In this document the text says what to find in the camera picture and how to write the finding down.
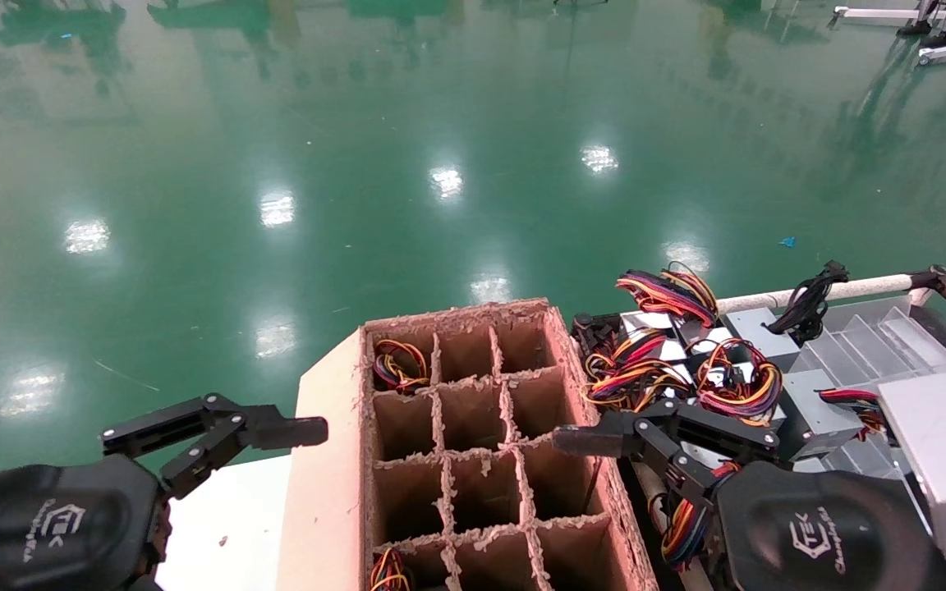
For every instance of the brown cardboard divider box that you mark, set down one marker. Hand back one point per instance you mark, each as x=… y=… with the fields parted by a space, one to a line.
x=321 y=509

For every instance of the black rail corner joint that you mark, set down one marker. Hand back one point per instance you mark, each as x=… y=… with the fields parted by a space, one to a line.
x=945 y=281

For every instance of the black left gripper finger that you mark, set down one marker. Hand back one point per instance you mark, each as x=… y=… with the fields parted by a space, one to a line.
x=292 y=432

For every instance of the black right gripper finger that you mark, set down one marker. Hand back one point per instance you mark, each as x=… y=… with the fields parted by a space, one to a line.
x=592 y=439

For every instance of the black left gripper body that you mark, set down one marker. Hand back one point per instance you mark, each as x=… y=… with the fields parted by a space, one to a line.
x=46 y=525

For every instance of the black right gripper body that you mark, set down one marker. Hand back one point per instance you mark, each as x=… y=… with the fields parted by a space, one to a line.
x=818 y=533

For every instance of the white foam padded rail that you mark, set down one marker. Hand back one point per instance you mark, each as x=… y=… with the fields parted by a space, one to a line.
x=867 y=286
x=645 y=491

